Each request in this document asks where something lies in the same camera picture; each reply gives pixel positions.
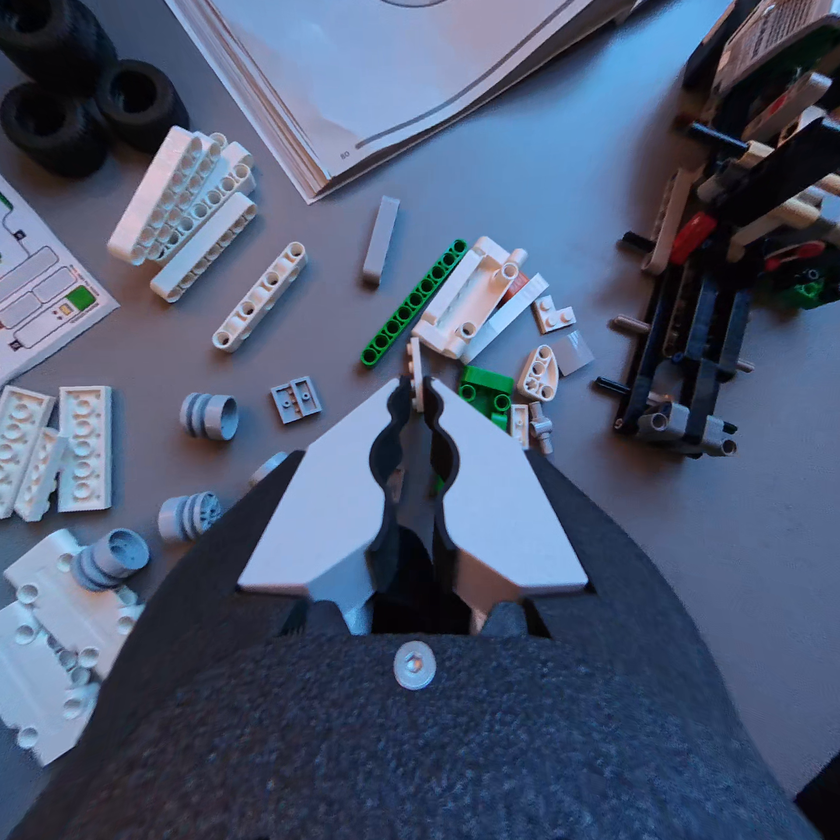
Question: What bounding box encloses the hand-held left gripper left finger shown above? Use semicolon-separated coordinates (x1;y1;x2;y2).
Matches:
238;376;411;636

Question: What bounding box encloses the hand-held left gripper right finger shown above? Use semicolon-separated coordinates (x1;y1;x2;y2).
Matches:
423;376;589;627

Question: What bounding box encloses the white narrow lego plate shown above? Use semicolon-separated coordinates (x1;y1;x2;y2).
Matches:
406;336;426;413

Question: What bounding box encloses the grey small lego connector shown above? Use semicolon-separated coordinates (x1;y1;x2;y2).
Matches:
527;400;556;456

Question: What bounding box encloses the grey small lego plate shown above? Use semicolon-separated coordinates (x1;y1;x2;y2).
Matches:
269;375;324;425

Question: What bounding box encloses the white corner lego plate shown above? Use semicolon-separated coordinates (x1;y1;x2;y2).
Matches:
532;294;578;336

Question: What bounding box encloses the white long lego tile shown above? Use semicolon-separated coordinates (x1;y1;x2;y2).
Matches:
459;273;550;366

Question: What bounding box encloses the partly built lego truck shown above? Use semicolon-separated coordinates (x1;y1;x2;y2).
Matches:
594;0;840;460

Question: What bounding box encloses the light grey lego bar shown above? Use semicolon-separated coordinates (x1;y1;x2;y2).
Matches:
362;195;402;290

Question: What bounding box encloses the green and black lego subassembly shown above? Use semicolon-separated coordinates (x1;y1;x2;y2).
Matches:
764;259;840;311

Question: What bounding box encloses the group of grey wheel hubs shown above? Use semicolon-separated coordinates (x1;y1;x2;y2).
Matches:
69;392;293;592

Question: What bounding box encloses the white triangular liftarm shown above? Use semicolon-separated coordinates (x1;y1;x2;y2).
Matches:
516;343;560;402

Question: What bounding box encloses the light grey square tile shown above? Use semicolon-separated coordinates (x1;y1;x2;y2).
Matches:
549;330;596;378

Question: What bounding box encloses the white technic panel with pins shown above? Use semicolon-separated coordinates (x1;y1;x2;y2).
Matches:
411;235;530;360

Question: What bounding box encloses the green long thin beam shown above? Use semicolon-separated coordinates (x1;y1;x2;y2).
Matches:
360;238;469;368

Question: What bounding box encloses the group of white technic beams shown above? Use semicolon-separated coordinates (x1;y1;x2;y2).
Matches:
107;125;309;355

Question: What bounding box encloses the sticker sheet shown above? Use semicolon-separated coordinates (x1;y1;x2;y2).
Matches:
0;174;121;388

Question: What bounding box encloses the open instruction booklet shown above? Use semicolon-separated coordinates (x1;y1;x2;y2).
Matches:
164;0;647;206

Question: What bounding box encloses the pile of black rubber tyres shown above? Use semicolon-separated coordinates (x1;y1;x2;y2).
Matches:
0;0;191;179

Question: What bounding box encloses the green technic frame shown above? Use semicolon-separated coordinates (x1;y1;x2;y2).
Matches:
457;365;515;433

